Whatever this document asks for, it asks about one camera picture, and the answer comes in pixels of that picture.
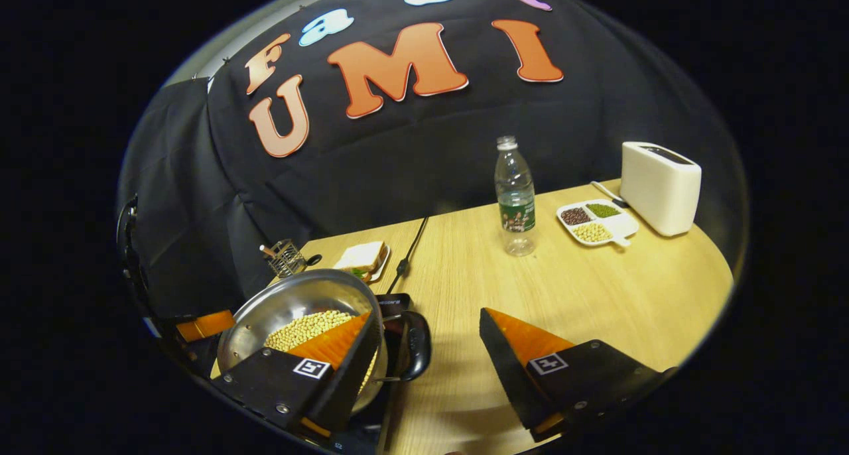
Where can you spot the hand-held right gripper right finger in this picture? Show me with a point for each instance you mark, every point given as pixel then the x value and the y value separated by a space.
pixel 504 375

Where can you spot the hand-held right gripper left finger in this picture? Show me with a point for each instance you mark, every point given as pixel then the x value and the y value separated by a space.
pixel 345 389

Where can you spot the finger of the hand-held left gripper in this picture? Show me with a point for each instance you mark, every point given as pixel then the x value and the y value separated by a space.
pixel 205 325

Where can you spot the stainless steel pot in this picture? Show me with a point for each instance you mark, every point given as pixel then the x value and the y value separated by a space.
pixel 292 302

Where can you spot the black induction cooktop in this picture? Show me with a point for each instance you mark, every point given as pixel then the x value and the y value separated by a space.
pixel 392 304

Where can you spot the pile of soybeans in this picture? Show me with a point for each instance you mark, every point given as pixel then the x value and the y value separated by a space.
pixel 305 329

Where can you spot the small black round object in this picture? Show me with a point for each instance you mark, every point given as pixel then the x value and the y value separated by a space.
pixel 314 260

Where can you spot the sandwich on white plate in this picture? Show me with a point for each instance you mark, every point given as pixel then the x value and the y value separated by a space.
pixel 361 257

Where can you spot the white divided bean dish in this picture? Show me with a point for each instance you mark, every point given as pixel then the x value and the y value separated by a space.
pixel 597 223

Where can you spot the clear plastic water bottle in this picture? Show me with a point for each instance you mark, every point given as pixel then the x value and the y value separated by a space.
pixel 515 196

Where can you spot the black backdrop cloth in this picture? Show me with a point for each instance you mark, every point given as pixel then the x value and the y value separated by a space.
pixel 411 156

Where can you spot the white toaster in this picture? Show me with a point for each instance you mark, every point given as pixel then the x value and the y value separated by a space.
pixel 660 190

